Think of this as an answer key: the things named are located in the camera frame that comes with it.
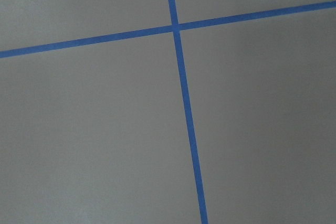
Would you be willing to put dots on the crossing blue tape strip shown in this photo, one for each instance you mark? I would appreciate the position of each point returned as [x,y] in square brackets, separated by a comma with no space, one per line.
[188,111]

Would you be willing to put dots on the long blue tape strip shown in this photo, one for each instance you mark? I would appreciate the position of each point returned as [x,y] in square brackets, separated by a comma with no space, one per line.
[166,29]

